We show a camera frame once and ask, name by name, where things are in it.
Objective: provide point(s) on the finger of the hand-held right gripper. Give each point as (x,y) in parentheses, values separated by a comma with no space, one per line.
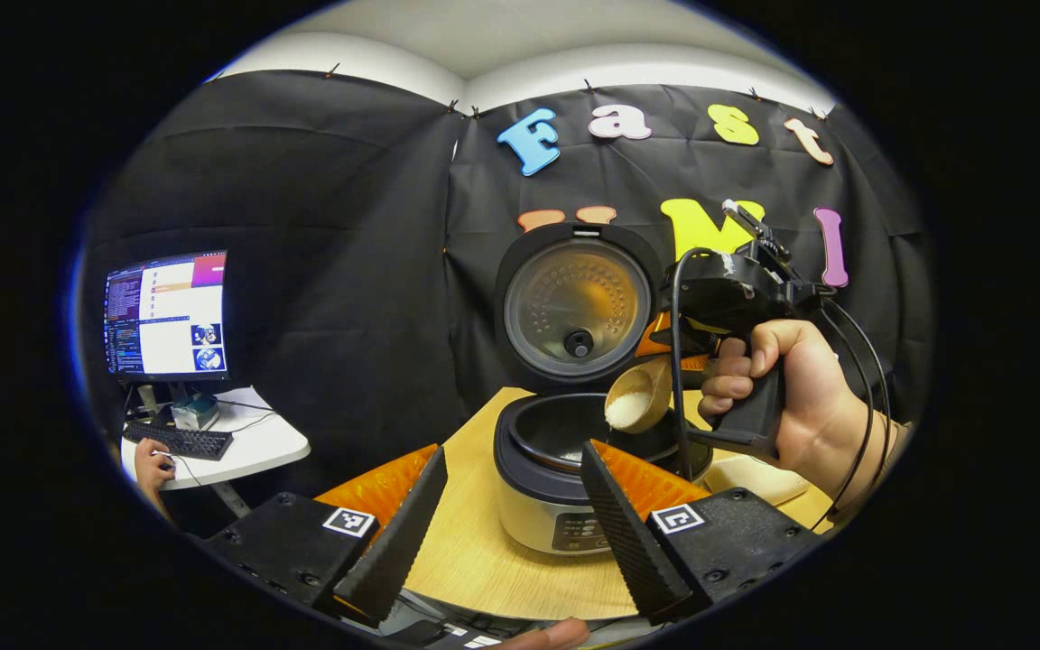
(660,338)

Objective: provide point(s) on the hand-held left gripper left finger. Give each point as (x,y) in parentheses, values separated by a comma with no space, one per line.
(394,542)

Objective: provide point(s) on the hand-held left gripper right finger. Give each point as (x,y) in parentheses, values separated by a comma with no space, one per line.
(628,542)

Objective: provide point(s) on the wooden spoon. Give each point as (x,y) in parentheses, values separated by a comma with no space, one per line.
(651,379)

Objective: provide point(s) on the small white rice portion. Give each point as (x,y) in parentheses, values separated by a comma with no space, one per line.
(630,411)

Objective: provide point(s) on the dark grey rice cooker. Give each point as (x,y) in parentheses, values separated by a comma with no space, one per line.
(538,487)

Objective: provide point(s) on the white side table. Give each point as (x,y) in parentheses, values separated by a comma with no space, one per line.
(267,442)

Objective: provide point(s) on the small teal box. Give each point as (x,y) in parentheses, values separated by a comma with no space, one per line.
(195,413)

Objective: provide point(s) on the black keyboard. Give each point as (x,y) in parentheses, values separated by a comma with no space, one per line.
(179,441)

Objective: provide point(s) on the computer monitor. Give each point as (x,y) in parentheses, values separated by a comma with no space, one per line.
(168,316)

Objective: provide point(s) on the black backdrop cloth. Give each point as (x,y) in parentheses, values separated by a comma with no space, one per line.
(303,226)

